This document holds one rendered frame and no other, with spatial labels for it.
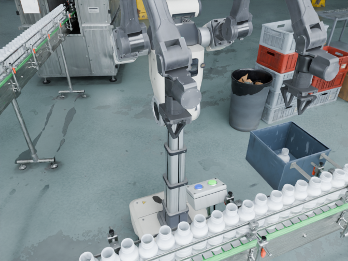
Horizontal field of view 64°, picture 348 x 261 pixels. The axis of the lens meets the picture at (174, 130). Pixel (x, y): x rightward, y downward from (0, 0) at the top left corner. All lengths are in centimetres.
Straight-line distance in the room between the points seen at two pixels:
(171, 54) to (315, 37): 45
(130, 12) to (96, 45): 339
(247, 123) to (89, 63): 252
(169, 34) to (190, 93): 16
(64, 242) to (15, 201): 68
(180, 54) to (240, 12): 54
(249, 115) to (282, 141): 134
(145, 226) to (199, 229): 112
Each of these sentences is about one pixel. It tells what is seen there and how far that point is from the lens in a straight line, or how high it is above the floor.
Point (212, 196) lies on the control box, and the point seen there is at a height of 110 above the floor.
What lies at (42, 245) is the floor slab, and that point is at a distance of 247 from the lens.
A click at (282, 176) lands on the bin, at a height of 86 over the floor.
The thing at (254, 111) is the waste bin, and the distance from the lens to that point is 324.
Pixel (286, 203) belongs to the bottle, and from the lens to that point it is 111.
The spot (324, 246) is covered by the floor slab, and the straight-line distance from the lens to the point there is 252.
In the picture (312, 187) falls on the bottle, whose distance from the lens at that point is 117.
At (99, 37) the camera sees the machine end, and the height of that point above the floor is 71.
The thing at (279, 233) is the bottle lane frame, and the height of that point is 100.
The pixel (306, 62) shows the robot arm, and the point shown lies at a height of 158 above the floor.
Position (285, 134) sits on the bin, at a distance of 193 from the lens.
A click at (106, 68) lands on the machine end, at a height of 24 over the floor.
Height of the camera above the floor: 190
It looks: 35 degrees down
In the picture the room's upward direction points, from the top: straight up
